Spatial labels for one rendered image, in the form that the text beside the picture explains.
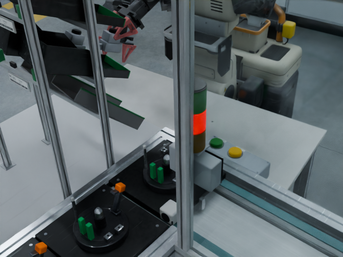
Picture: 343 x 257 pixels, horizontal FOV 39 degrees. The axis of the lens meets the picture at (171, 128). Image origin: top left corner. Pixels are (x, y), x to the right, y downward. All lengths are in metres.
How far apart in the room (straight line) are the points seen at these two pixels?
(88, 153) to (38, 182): 0.19
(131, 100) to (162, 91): 0.13
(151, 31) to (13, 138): 2.73
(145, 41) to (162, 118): 2.45
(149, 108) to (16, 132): 0.49
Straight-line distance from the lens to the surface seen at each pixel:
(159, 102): 1.86
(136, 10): 1.59
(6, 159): 1.65
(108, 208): 1.28
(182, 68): 0.86
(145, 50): 4.04
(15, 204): 1.54
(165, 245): 1.22
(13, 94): 3.70
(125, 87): 1.96
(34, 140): 1.75
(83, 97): 1.34
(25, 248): 1.26
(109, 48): 1.58
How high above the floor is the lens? 1.91
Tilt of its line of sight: 38 degrees down
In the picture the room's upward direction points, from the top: 2 degrees counter-clockwise
